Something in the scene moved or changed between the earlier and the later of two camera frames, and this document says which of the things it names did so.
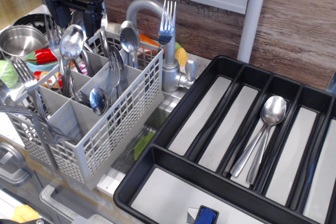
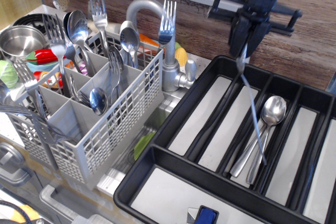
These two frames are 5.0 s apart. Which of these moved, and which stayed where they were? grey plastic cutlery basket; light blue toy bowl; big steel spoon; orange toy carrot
Moved: big steel spoon
Stayed: grey plastic cutlery basket; light blue toy bowl; orange toy carrot
